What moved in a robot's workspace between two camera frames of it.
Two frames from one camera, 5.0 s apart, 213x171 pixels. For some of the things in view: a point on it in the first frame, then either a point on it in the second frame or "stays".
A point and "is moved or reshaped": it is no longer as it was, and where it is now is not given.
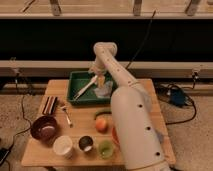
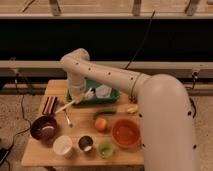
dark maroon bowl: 44,128 stays
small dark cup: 85,143 stays
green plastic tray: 78,80 stays
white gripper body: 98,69 to 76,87
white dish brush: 90,82 is moved or reshaped
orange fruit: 101,125 stays
